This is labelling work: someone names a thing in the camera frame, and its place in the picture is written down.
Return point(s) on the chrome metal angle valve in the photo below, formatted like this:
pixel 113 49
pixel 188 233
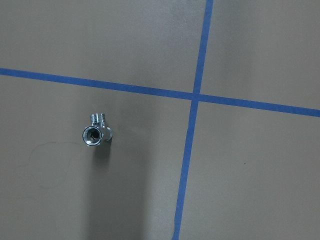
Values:
pixel 98 132

